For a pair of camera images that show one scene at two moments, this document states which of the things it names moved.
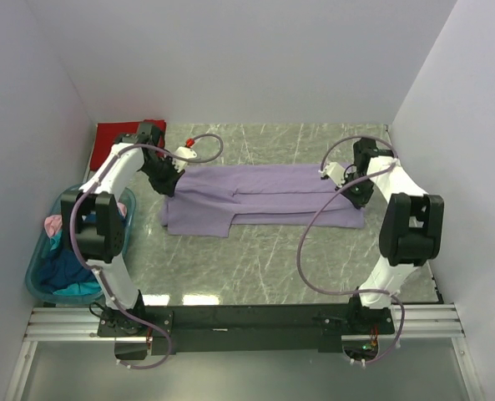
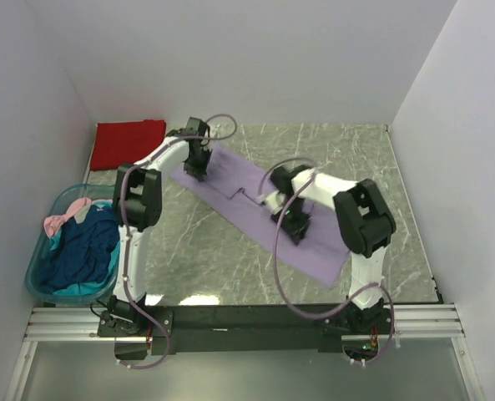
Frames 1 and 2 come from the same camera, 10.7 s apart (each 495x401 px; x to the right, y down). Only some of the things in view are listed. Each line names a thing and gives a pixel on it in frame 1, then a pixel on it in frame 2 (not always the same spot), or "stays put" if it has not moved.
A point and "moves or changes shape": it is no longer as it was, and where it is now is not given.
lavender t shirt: (208, 201) moves or changes shape
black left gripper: (167, 187) -> (198, 173)
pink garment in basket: (53, 224) stays put
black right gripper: (359, 201) -> (295, 230)
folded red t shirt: (105, 134) stays put
